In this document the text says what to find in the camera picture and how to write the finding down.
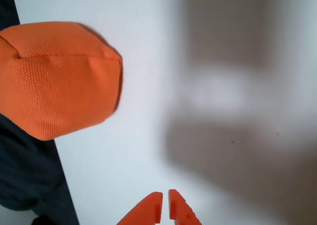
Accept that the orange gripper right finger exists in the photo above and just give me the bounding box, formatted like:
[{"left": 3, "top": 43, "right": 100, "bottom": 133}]
[{"left": 168, "top": 189, "right": 203, "bottom": 225}]

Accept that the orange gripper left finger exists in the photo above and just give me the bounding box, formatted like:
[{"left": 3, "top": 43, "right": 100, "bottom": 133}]
[{"left": 116, "top": 191, "right": 163, "bottom": 225}]

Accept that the orange bean bag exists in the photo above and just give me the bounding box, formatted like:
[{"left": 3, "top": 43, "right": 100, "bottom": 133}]
[{"left": 0, "top": 21, "right": 123, "bottom": 141}]

